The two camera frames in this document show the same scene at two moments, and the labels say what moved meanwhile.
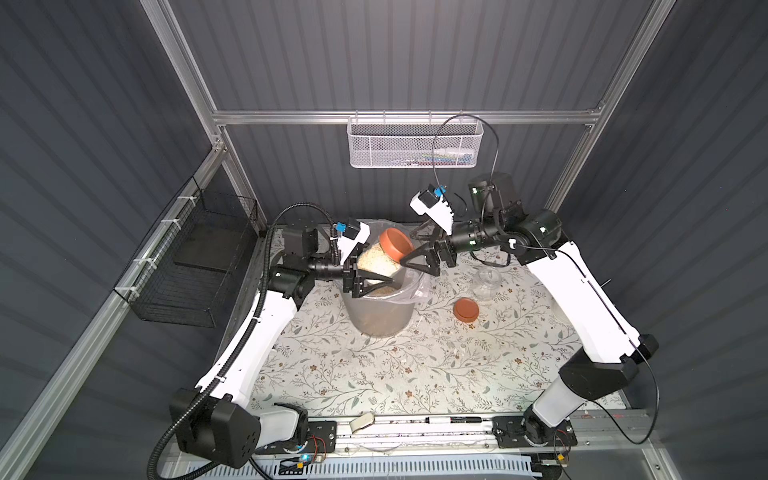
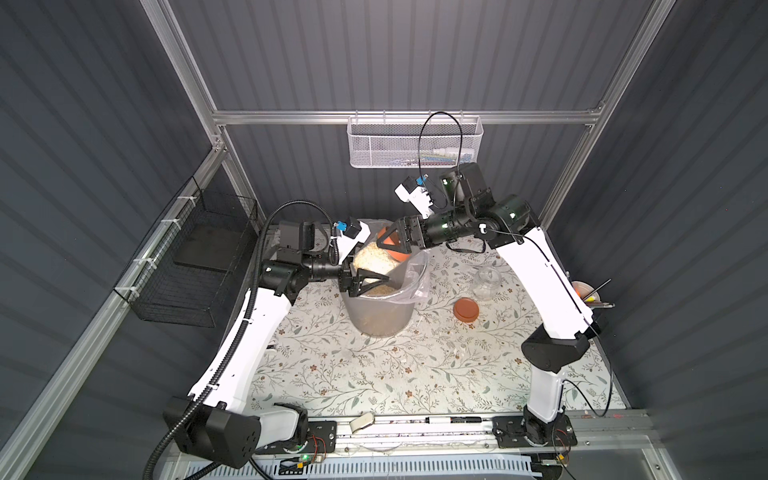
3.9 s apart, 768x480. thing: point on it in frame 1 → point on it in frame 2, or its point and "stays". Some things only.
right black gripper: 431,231 → 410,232
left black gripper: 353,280 stays
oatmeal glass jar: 485,283 stays
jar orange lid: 465,309 stays
